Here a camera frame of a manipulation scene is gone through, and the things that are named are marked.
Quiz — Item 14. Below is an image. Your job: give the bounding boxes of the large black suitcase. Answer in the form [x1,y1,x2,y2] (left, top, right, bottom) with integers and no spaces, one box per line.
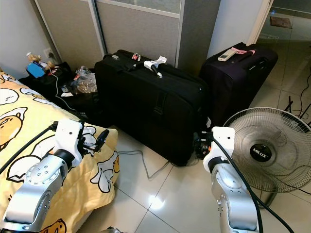
[94,49,208,166]

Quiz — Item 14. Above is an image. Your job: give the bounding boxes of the clear plastic snack bag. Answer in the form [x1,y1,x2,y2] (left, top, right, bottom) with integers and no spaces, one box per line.
[73,66,100,95]

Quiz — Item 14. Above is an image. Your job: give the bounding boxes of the dark purple suitcase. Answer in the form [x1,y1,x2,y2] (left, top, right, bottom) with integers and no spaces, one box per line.
[199,42,279,128]

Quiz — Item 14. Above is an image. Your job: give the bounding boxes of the grey electric standing fan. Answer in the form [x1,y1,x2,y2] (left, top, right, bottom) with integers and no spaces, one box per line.
[224,107,311,207]

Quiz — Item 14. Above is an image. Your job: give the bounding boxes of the yellow egg cartoon blanket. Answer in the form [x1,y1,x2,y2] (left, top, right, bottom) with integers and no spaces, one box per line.
[0,70,120,233]

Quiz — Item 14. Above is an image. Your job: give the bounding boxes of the white remote control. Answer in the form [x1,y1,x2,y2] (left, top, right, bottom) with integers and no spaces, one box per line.
[218,47,239,61]

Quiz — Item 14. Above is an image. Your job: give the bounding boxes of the thin black stand legs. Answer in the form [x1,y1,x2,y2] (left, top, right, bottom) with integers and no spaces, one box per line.
[284,95,311,119]

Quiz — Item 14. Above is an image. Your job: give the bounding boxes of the white luggage tag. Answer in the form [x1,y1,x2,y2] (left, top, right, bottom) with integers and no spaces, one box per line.
[143,55,167,71]

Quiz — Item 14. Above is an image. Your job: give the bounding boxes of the small blue box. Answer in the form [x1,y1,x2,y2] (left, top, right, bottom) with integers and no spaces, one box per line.
[27,62,48,78]

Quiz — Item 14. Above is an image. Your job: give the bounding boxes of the grey panel sliding wardrobe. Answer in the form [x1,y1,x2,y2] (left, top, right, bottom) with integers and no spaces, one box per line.
[33,0,222,76]

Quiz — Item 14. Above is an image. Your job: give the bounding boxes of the brown doormat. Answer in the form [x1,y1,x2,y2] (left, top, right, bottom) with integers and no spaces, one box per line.
[270,16,294,29]

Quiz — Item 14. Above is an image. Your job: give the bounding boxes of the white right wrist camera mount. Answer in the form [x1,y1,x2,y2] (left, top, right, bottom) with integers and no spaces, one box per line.
[210,127,235,166]

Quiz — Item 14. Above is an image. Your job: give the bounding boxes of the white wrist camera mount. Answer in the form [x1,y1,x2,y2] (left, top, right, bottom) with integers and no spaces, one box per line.
[210,127,235,166]
[54,119,84,158]

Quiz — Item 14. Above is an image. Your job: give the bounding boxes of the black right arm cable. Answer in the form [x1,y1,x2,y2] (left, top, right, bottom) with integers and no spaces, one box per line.
[210,136,282,233]

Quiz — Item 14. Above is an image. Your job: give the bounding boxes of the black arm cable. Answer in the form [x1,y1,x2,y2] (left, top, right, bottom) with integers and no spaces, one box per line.
[0,122,58,175]
[210,136,282,233]

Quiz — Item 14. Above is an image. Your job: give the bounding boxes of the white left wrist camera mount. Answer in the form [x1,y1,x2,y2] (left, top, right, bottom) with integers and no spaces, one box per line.
[54,119,84,158]

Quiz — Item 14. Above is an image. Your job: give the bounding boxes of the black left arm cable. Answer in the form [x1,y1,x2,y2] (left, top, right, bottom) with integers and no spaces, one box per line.
[0,122,58,175]

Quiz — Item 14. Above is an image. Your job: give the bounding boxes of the thin white cord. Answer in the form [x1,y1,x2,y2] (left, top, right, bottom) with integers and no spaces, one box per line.
[49,71,86,118]

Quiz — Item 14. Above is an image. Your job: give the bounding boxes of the white wall socket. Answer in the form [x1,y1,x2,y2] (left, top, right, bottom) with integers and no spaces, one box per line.
[43,47,57,60]

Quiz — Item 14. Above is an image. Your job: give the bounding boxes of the beige door frame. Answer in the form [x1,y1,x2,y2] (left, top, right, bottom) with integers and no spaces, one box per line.
[247,0,274,45]

